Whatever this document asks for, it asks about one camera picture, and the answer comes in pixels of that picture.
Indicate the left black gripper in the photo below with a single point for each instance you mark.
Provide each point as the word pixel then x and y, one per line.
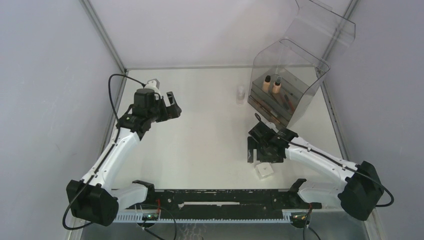
pixel 173 111

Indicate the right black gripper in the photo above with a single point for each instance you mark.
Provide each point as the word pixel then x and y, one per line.
pixel 251 145

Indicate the white cube box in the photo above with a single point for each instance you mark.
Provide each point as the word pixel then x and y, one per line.
pixel 264 170

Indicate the red lip gloss black cap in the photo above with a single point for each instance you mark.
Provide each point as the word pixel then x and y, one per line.
pixel 289 103

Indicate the square foundation bottle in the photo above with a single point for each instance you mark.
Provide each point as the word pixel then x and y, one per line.
pixel 266 84

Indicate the foundation bottle with pump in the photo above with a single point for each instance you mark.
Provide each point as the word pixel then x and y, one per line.
pixel 277 85

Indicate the clear acrylic organizer box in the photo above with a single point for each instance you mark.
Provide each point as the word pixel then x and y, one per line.
pixel 300 57

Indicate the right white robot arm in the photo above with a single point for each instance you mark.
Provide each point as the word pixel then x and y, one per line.
pixel 355 188

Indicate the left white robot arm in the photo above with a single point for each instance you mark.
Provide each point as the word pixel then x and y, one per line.
pixel 92 198

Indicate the clear plastic bottle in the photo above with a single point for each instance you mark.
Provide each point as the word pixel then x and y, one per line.
pixel 240 95

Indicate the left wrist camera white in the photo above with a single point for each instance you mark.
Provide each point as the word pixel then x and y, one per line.
pixel 154 85

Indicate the black mounting rail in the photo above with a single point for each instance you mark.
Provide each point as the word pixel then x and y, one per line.
pixel 226 204

